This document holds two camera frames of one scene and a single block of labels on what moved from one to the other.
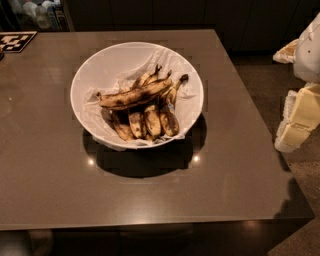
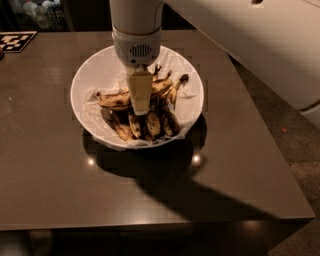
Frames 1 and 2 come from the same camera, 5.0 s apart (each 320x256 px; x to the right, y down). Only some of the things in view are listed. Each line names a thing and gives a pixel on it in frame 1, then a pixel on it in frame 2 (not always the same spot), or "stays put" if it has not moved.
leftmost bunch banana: (121, 123) stays put
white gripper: (308, 55) -> (137, 50)
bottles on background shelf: (48, 15) stays put
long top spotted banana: (134, 95) stays put
